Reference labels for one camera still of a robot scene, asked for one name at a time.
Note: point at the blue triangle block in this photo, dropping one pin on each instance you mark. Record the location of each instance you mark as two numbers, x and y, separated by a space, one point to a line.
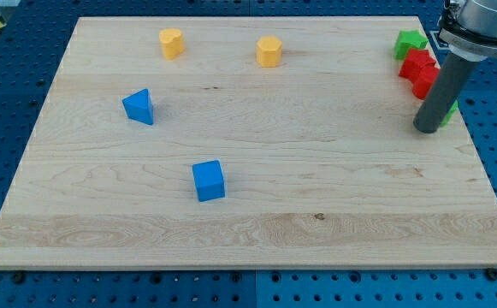
139 107

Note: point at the green star block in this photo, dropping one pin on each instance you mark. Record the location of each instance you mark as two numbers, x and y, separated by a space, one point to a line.
407 39

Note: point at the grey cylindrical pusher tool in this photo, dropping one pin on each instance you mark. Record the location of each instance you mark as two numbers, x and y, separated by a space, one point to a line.
454 74

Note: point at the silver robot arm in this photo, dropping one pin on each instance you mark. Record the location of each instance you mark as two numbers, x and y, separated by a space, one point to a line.
469 28

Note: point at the green circle block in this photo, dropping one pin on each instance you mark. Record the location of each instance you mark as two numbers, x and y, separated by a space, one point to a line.
453 108

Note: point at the yellow hexagon block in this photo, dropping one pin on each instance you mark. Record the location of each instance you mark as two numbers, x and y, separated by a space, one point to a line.
269 51

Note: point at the red star block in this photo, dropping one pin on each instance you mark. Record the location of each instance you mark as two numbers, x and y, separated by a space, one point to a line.
415 61

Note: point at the wooden board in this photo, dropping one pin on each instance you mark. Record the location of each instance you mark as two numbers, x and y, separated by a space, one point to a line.
323 168

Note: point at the yellow heart block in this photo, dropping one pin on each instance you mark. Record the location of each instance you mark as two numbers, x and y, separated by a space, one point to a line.
172 43

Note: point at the blue cube block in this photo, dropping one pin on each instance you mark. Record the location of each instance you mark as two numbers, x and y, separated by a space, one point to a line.
209 180

